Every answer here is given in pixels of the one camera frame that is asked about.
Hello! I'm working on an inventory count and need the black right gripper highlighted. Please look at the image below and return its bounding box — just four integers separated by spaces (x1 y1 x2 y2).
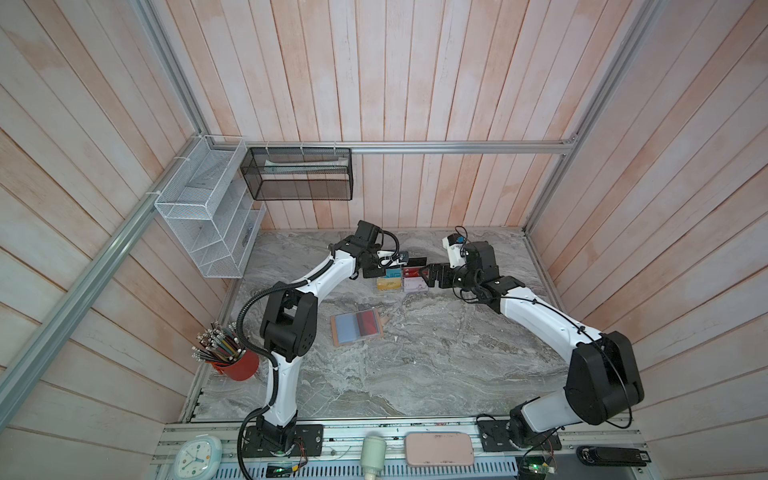
418 262 478 294

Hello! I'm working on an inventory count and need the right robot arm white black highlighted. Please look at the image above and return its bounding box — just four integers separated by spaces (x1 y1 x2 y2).
419 234 645 450

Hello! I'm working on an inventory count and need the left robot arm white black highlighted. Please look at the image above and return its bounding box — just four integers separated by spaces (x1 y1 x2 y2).
255 221 407 451

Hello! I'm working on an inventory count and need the gold credit card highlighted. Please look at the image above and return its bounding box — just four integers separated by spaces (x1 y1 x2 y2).
376 277 402 291

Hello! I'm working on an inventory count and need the black mesh basket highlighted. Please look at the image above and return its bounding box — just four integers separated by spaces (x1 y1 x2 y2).
240 146 354 201

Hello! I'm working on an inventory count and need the red pen cup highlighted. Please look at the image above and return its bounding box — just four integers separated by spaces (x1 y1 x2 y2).
213 350 260 381

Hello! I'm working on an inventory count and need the pink rectangular case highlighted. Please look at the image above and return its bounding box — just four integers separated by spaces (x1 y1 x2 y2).
404 432 475 467

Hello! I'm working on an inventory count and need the bundle of coloured pens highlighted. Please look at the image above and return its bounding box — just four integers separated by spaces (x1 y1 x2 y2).
192 323 245 367

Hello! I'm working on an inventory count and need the white light bulb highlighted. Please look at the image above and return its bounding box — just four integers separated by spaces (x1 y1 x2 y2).
360 435 387 480

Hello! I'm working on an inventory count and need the black stapler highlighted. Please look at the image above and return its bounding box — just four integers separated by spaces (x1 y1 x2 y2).
576 446 651 467

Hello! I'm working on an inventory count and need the white analog clock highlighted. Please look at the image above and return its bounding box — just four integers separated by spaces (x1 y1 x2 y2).
172 435 223 480

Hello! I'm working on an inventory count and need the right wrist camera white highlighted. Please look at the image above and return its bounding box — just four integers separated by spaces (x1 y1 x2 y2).
442 233 466 268

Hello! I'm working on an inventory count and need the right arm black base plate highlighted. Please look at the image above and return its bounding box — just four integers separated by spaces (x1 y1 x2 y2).
475 415 562 452

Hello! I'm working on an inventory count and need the white wire mesh shelf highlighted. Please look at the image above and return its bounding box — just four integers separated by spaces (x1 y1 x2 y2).
155 135 265 279

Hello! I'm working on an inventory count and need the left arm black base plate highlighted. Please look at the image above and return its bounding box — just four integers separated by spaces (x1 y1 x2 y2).
241 423 324 458

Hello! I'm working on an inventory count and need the black corrugated cable hose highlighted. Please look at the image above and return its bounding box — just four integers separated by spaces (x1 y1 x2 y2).
235 281 301 480

